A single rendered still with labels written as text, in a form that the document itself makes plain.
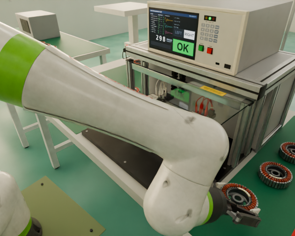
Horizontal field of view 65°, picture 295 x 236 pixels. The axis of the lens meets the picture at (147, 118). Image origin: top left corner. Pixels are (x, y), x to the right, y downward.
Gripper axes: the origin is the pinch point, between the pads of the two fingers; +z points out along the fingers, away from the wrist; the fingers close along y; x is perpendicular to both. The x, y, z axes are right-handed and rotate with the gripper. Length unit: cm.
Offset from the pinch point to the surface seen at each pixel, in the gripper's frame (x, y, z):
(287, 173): 12.9, 2.5, 26.8
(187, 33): 41, -44, -8
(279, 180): 9.4, 2.4, 21.8
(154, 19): 42, -61, -11
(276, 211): 0.6, 7.7, 15.9
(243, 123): 21.0, -12.9, 5.8
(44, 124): -47, -142, 3
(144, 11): 59, -122, 25
